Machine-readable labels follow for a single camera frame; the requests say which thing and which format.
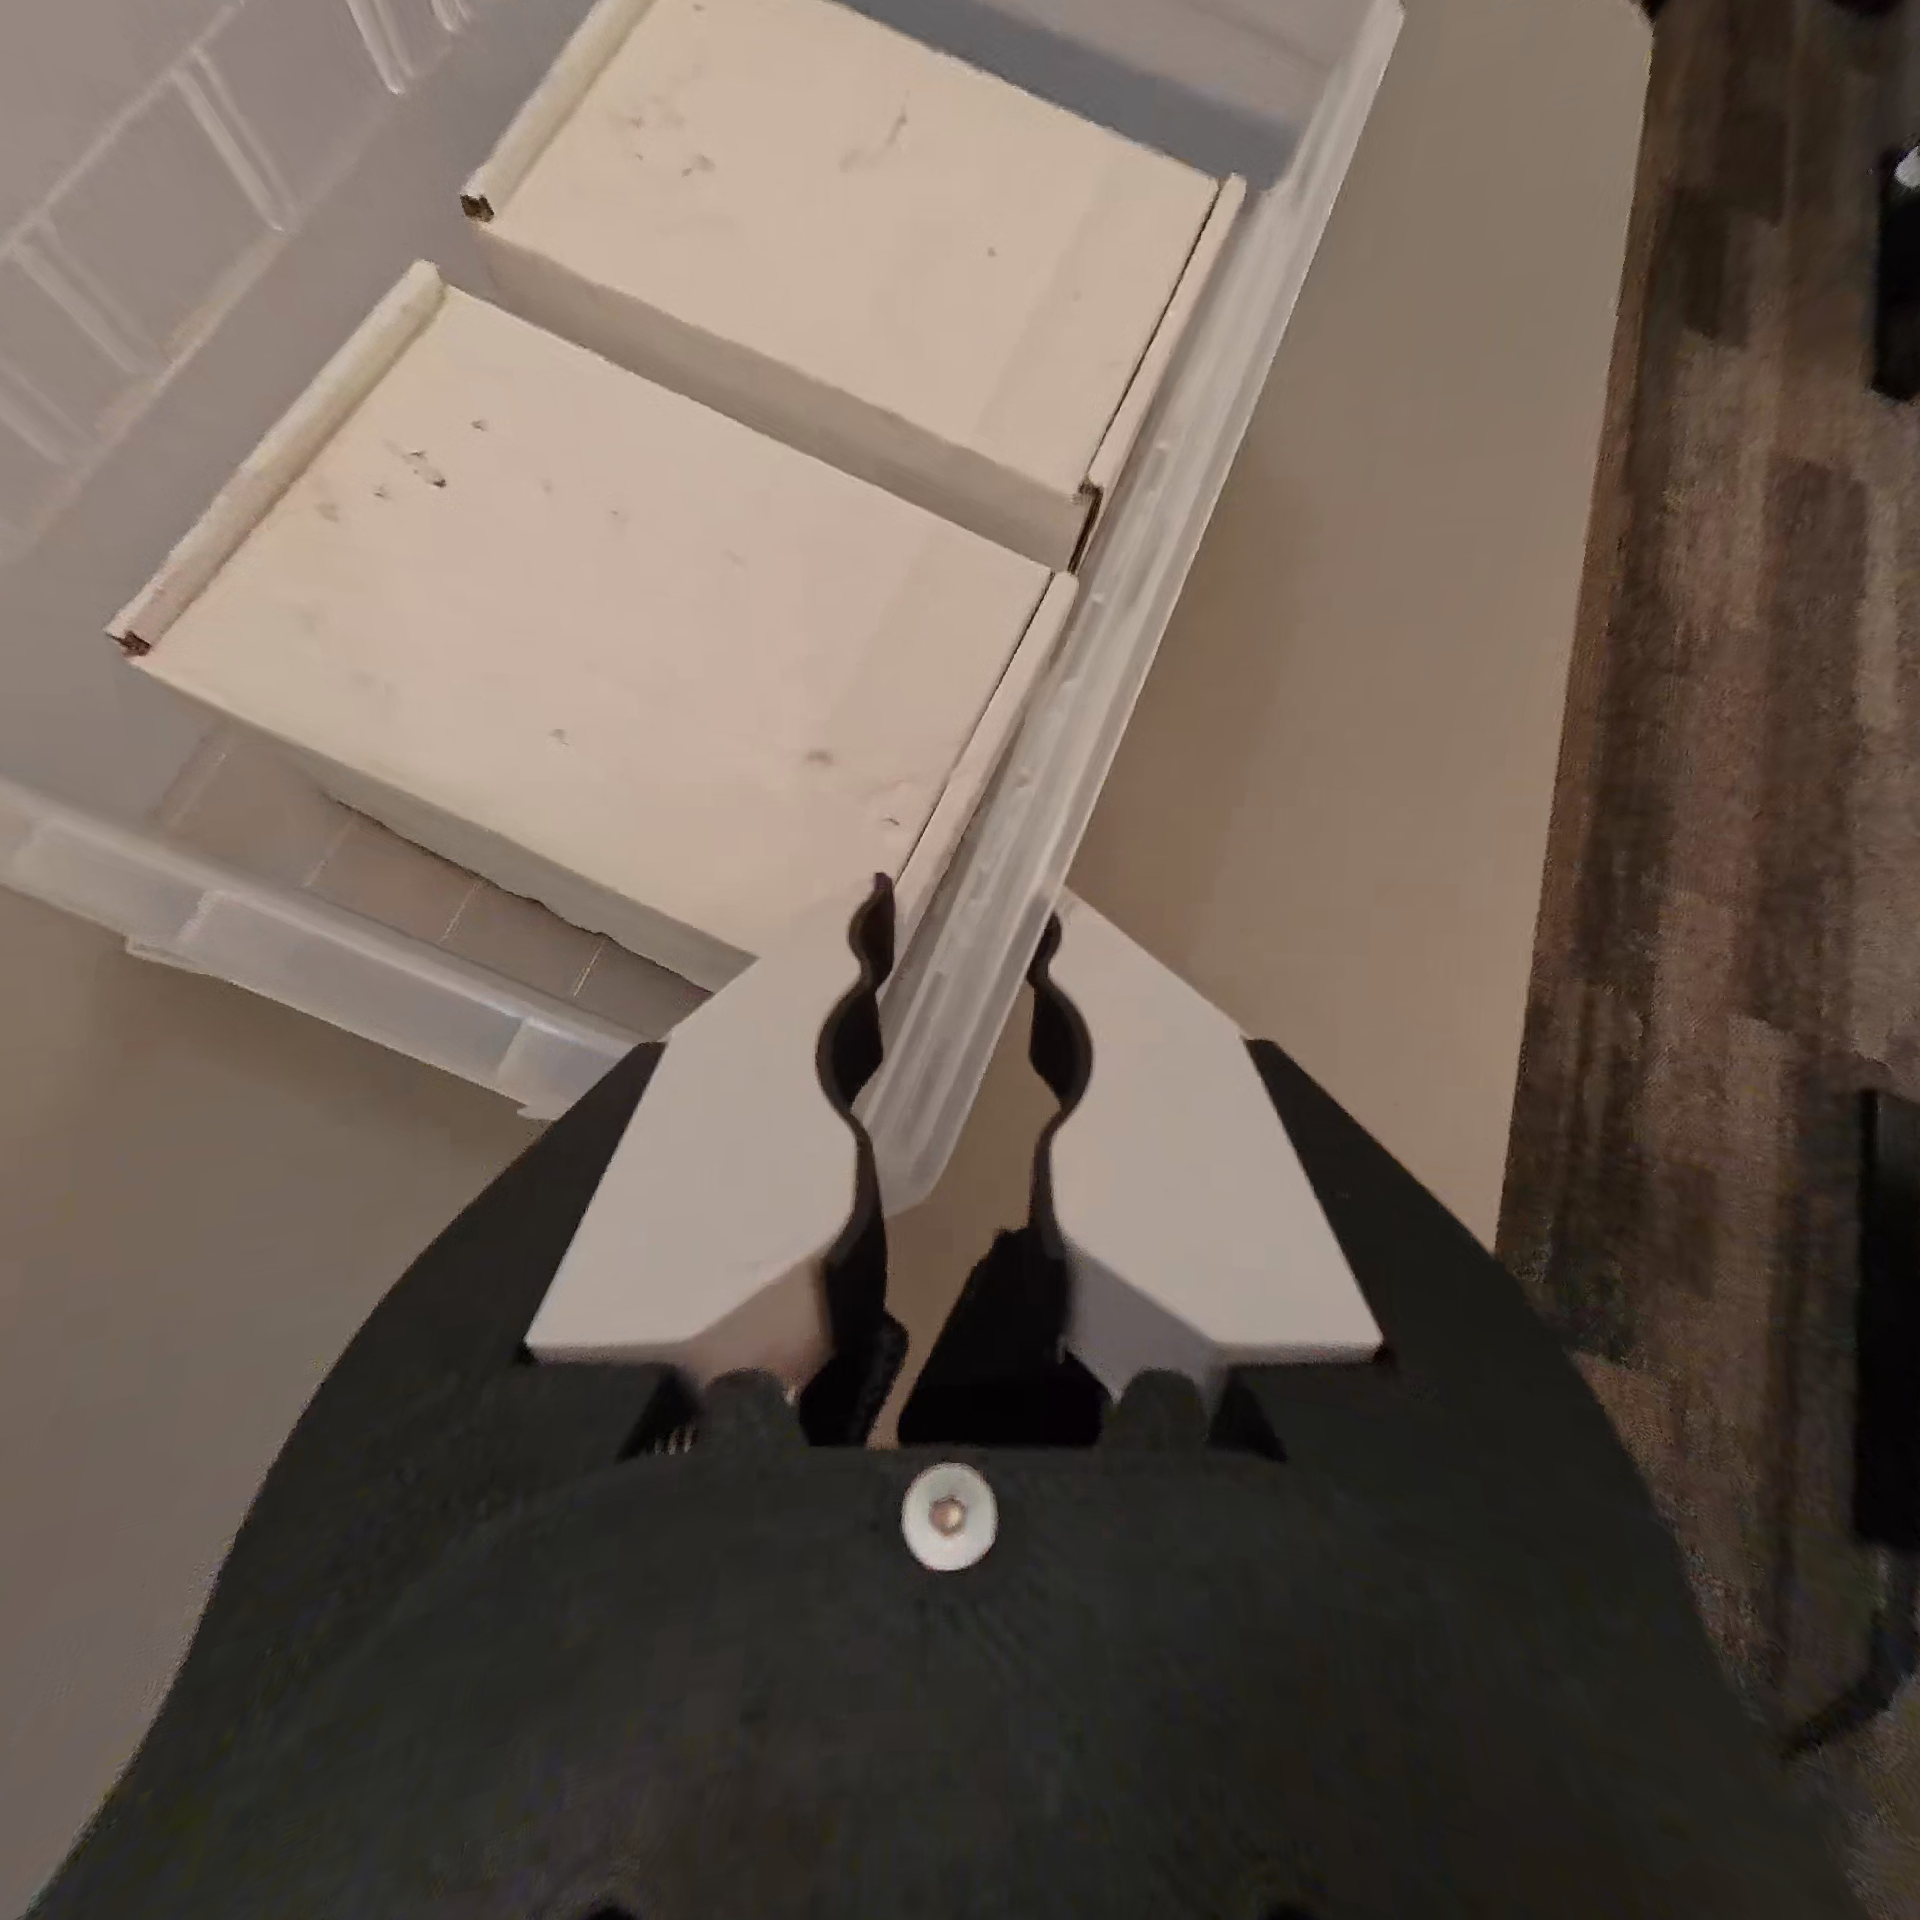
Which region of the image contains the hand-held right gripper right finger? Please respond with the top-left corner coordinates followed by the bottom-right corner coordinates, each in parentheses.
top-left (1024, 899), bottom-right (1382, 1388)

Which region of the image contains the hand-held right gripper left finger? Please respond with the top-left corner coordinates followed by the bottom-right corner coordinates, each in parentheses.
top-left (524, 874), bottom-right (901, 1375)

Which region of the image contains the clear plastic bin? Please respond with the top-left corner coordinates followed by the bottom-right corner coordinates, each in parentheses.
top-left (0, 0), bottom-right (1407, 1220)

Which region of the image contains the white cardboard box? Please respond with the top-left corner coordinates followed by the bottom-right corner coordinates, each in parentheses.
top-left (460, 0), bottom-right (1247, 577)
top-left (105, 261), bottom-right (1084, 997)

